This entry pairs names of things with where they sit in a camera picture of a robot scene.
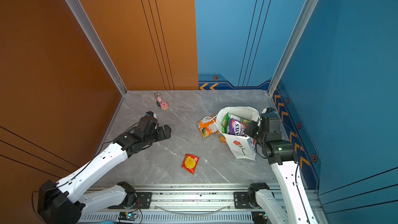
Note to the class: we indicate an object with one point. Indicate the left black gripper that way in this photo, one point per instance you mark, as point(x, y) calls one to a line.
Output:
point(162, 135)

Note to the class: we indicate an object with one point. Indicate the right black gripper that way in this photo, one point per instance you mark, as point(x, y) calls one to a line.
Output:
point(249, 130)

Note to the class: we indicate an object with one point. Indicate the white floral paper bag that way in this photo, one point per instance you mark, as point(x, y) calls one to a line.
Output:
point(242, 147)

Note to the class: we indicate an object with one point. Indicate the purple white snack bag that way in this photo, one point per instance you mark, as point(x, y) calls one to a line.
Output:
point(236, 127)

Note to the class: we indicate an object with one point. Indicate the green twin snack pack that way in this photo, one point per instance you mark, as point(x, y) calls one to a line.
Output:
point(226, 120)

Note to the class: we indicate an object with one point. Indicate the small orange snack packet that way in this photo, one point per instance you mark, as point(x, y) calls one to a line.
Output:
point(222, 139)

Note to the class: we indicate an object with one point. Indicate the red yellow snack packet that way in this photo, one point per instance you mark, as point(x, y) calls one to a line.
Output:
point(190, 163)

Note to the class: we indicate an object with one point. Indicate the orange snack bag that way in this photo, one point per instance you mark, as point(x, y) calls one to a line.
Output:
point(207, 126)

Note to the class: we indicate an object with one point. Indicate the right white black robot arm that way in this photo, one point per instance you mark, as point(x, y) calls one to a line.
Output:
point(284, 163)

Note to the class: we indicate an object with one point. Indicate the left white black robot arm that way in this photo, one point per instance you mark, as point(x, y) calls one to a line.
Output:
point(67, 200)

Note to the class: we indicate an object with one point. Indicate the green circuit board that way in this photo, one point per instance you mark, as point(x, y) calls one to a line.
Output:
point(128, 217)

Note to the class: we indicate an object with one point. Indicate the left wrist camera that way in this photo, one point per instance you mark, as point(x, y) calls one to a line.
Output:
point(151, 114)

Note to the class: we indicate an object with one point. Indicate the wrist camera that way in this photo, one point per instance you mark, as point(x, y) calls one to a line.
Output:
point(269, 110)
point(151, 114)

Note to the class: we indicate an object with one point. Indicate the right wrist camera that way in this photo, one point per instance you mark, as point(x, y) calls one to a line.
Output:
point(269, 110)

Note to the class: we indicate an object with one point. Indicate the pink keychain toy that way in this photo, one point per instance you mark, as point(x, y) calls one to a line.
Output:
point(160, 102)

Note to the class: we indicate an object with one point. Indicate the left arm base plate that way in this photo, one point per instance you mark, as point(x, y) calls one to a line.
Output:
point(140, 200)

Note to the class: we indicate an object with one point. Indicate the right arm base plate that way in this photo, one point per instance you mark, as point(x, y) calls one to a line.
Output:
point(242, 200)

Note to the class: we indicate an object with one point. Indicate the aluminium mounting rail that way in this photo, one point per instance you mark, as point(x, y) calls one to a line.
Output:
point(196, 204)

